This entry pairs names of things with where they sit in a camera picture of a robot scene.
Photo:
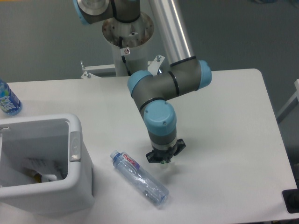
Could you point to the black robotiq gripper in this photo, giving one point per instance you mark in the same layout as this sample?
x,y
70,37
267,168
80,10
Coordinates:
x,y
160,154

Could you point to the clear plastic water bottle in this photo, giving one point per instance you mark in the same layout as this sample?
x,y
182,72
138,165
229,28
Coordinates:
x,y
154,190

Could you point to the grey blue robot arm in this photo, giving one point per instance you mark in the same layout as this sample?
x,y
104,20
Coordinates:
x,y
151,93

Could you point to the white plastic trash can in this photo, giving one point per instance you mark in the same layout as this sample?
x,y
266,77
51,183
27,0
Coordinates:
x,y
55,137

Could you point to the trash inside bin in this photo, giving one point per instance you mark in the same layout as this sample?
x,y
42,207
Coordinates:
x,y
43,170

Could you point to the black clamp at table corner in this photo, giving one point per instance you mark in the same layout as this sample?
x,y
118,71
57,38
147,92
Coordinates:
x,y
291,199

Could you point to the blue labelled water bottle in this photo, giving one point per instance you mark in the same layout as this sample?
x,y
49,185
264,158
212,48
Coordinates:
x,y
9,102

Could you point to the white metal frame bracket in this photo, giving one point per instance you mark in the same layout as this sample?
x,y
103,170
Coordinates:
x,y
154,67

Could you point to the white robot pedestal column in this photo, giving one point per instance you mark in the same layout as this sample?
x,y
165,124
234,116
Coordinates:
x,y
129,42

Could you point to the white frame leg right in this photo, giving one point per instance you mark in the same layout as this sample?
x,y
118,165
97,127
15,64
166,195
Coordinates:
x,y
291,103

